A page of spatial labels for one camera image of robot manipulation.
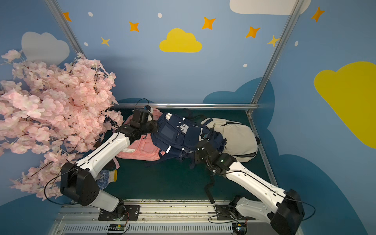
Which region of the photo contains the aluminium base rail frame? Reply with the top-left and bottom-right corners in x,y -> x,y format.
49,198 -> 279,235

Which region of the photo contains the rear horizontal aluminium bar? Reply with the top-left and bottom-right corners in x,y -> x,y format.
113,103 -> 258,110

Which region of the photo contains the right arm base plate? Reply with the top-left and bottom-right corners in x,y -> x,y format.
214,204 -> 256,221

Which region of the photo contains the right green circuit board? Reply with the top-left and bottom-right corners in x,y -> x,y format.
232,223 -> 247,235

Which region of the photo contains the right aluminium frame post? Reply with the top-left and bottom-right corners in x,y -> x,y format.
251,0 -> 305,105

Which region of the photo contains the left green circuit board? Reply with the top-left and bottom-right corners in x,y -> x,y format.
107,223 -> 126,234

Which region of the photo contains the blue patterned cloth item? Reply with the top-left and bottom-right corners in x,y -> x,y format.
95,169 -> 118,190

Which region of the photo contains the green circuit board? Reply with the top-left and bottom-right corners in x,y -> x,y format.
107,223 -> 126,234
232,223 -> 247,235

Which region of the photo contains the beige backpack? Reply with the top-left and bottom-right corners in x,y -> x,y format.
201,118 -> 260,163

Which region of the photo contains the pink backpack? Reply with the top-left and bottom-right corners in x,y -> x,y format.
116,109 -> 162,162

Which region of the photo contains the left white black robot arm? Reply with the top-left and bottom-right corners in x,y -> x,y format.
60,105 -> 158,212

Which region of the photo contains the aluminium frame post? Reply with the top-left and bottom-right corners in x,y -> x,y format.
45,0 -> 84,54
251,0 -> 305,105

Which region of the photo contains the left aluminium frame post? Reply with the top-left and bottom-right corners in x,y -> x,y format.
45,0 -> 84,54

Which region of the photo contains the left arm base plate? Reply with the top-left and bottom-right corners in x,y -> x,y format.
98,205 -> 141,221

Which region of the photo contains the navy blue backpack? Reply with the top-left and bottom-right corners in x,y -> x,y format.
146,113 -> 227,169

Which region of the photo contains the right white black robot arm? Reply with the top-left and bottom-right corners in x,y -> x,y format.
195,140 -> 305,235

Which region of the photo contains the right side floor rail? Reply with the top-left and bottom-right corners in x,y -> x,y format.
246,111 -> 278,186

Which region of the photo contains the pink cherry blossom tree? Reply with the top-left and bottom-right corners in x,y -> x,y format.
1,50 -> 123,200

